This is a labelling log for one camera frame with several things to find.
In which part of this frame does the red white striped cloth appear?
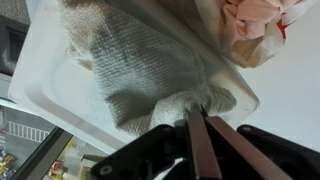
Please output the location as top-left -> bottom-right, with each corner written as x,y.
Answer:
195,0 -> 320,70

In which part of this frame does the pink cloth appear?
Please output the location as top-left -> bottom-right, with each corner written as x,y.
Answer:
222,0 -> 303,42

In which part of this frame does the dark window frame post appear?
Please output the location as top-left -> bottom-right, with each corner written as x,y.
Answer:
11,126 -> 74,180

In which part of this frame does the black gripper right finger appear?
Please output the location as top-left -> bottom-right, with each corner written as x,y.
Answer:
199,105 -> 294,180

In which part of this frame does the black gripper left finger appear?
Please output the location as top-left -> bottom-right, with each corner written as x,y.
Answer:
183,109 -> 223,180

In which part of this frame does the cream knit cloth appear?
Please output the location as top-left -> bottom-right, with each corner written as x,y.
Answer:
61,0 -> 238,136

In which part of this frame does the white plastic storage box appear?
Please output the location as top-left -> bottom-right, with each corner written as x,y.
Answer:
7,0 -> 261,155

